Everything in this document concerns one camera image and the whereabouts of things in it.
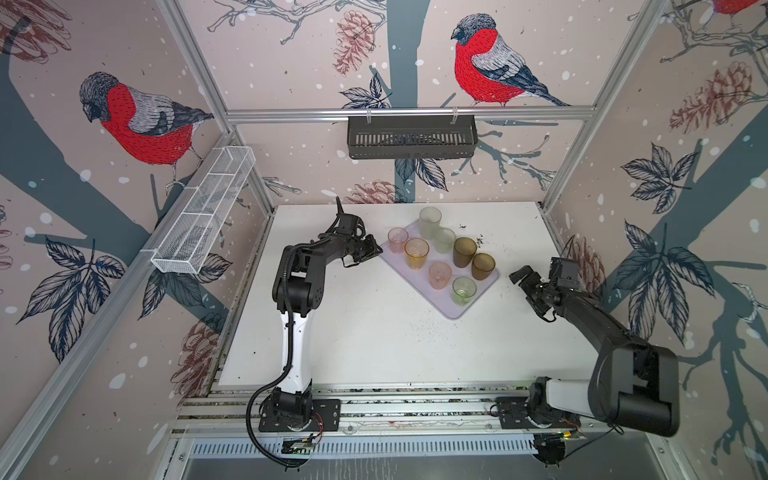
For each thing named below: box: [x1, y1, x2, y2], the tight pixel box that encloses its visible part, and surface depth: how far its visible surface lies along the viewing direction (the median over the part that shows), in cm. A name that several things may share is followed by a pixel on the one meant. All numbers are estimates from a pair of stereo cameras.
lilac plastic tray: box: [380, 219, 500, 320], surface depth 100 cm
